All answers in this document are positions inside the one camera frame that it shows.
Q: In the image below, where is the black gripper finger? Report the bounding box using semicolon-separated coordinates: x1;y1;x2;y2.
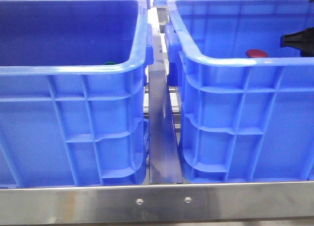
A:
280;28;314;57

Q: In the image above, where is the red push button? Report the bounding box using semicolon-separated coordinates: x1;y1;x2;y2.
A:
245;49;268;58

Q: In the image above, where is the blue plastic bin right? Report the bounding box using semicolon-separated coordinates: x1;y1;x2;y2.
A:
165;0;314;183

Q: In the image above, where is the blue plastic bin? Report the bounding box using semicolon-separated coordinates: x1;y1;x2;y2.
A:
0;0;154;189
165;0;314;183

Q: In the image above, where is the steel divider bar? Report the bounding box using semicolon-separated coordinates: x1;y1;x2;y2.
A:
149;33;183;184

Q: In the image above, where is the blue plastic bin left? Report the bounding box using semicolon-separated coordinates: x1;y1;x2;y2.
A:
0;0;154;189

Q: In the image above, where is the steel front rail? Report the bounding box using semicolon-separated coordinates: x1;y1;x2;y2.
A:
0;181;314;225

